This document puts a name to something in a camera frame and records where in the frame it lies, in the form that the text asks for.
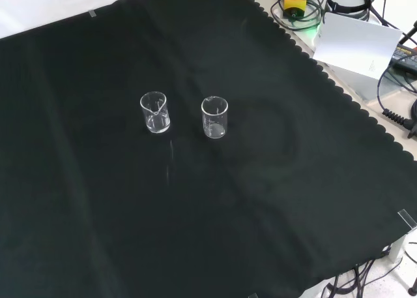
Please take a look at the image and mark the clear glass beaker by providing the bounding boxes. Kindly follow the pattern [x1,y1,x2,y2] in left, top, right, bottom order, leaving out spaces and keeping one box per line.
[139,91,171,134]
[201,95,229,140]

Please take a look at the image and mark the clear glass rod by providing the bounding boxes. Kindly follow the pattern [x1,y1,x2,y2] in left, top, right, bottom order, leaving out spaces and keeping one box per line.
[165,139,174,185]

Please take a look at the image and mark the black cloth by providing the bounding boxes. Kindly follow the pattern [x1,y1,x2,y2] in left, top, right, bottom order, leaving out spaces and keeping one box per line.
[0,0,417,298]

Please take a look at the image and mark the yellow stop button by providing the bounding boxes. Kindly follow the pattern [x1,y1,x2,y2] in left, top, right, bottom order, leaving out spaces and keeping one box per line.
[282,0,308,20]

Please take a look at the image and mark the pale board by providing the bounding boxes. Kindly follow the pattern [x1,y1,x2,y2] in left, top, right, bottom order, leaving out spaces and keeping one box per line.
[311,12,403,81]

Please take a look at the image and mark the clear tape strip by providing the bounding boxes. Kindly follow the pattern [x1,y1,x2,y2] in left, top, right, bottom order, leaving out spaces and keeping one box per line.
[397,209,417,230]

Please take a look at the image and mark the black power adapter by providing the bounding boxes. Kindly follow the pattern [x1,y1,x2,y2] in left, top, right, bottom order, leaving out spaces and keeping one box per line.
[392,42,417,71]

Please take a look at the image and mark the green cable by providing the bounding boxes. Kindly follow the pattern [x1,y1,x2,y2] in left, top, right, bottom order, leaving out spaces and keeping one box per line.
[270,0,326,31]

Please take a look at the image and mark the black coiled cable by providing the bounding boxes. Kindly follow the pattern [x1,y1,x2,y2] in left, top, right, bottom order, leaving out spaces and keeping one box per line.
[377,63,417,139]

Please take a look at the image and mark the black cable bundle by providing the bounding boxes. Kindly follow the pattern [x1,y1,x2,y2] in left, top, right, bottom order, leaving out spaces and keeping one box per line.
[321,258,417,298]

